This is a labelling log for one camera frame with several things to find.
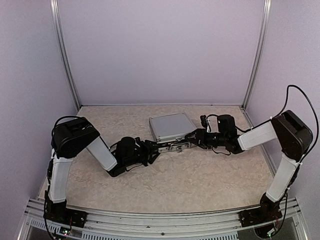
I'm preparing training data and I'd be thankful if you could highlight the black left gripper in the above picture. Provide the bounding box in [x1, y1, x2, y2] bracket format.
[124, 139, 163, 167]

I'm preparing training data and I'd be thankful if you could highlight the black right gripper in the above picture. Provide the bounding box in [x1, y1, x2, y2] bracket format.
[185, 128, 228, 149]

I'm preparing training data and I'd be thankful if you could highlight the aluminium poker set case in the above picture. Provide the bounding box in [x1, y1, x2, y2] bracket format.
[149, 112, 197, 153]

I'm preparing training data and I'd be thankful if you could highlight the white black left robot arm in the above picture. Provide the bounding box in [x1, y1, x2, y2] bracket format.
[44, 115, 160, 223]

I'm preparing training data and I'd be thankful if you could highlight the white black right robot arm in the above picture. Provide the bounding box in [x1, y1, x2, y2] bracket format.
[185, 108, 319, 227]

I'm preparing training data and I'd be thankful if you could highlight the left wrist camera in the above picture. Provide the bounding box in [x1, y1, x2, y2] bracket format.
[134, 137, 143, 151]

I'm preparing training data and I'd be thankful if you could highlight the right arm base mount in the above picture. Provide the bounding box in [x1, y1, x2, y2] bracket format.
[238, 208, 264, 228]

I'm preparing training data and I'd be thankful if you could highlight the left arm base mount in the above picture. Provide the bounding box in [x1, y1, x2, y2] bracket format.
[44, 207, 88, 228]

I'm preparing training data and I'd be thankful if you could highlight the left aluminium frame post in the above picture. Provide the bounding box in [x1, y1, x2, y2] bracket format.
[50, 0, 82, 111]

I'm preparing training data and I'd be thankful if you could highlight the aluminium frame post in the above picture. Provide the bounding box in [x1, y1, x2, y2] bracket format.
[241, 0, 272, 111]
[50, 0, 82, 111]

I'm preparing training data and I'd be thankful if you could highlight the front aluminium rail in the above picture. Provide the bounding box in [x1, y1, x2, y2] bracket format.
[17, 198, 309, 240]

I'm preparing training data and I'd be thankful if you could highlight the right aluminium frame post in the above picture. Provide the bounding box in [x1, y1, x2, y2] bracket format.
[241, 0, 272, 111]

